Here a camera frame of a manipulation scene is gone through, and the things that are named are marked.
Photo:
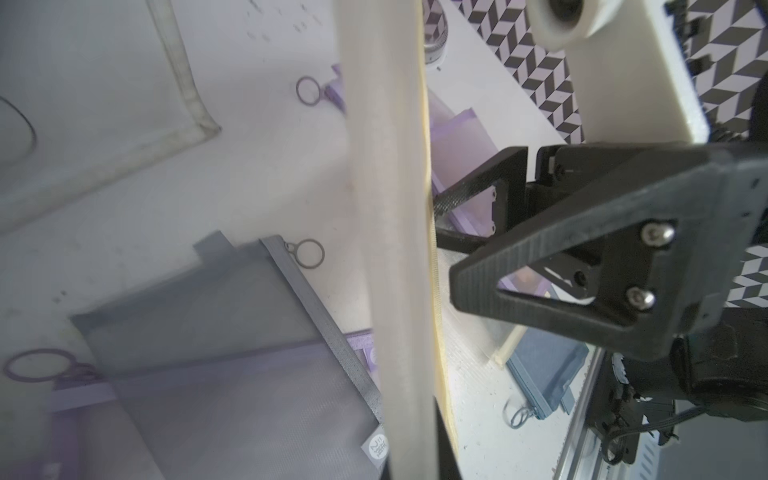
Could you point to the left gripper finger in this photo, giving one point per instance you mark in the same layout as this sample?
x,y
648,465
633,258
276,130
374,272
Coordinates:
x,y
447,464

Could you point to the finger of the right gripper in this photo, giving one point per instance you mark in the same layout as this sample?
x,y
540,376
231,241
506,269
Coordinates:
x,y
507,171

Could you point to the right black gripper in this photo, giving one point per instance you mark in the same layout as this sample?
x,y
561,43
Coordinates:
x,y
632,248

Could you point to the grey mesh pouch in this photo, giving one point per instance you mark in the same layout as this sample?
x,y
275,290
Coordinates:
x,y
236,299

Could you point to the white canvas bag blue handles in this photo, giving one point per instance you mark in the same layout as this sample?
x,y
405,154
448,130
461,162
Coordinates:
x,y
91,92

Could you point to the right purple mesh pouch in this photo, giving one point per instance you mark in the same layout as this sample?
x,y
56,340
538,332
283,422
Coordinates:
x,y
459,144

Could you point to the small grey blue pouch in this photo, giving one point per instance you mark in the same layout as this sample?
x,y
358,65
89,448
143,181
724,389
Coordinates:
x,y
544,365

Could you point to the pale purple small pouch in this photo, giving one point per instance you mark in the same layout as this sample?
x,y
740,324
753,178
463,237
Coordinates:
x,y
60,408

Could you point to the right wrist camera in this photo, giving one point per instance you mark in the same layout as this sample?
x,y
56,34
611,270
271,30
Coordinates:
x,y
629,76

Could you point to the chrome wire stand pink discs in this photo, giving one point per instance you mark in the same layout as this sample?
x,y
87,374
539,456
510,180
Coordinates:
x,y
435,30

